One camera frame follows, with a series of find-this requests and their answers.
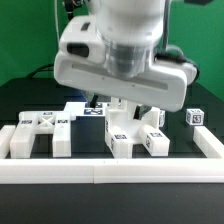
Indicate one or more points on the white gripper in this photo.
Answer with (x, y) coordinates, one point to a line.
(163, 85)

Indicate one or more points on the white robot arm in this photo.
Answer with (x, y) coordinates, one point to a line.
(120, 50)

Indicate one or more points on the white chair back frame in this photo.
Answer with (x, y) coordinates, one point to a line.
(33, 123)

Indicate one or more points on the white U-shaped border fence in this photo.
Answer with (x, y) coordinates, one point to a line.
(50, 171)

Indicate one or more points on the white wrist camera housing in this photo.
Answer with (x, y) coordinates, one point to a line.
(80, 39)

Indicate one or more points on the white marker sheet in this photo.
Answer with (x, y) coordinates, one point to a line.
(81, 109)

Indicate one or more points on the white chair seat block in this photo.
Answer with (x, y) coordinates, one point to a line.
(119, 117)

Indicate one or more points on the white tagged cube far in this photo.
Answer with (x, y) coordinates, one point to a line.
(194, 116)

